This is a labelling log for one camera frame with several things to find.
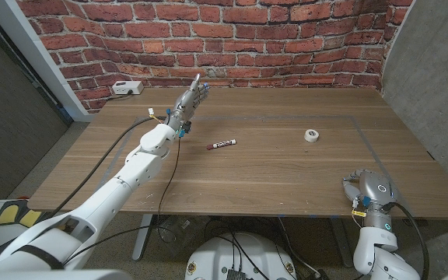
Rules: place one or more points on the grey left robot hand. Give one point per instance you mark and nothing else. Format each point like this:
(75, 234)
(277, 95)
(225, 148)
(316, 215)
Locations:
(185, 106)

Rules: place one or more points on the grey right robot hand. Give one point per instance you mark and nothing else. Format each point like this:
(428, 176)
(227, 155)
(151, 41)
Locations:
(377, 190)

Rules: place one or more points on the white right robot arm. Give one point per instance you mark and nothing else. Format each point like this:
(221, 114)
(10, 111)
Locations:
(375, 253)

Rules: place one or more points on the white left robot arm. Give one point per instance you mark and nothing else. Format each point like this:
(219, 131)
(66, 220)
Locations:
(115, 190)

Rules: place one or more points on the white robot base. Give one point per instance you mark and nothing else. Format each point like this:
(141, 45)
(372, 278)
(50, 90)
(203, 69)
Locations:
(216, 256)

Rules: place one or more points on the white tape roll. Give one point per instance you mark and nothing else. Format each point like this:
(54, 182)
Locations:
(311, 135)

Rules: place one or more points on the red and white marker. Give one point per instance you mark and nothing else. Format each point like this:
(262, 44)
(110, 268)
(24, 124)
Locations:
(222, 144)

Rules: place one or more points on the white power strip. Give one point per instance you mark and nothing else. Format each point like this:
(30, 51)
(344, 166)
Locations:
(127, 87)

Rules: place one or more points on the grey table leg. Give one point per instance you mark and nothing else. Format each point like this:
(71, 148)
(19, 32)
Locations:
(342, 243)
(141, 237)

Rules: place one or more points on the red brick printed backdrop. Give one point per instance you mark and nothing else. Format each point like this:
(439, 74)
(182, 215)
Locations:
(216, 43)

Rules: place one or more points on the clear plastic bag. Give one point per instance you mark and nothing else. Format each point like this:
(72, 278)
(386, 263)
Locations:
(177, 233)

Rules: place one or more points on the white yellow black device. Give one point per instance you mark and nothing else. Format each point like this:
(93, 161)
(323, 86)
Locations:
(8, 214)

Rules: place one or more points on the white robot torso edge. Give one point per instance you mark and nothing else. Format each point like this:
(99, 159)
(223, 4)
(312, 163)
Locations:
(53, 275)

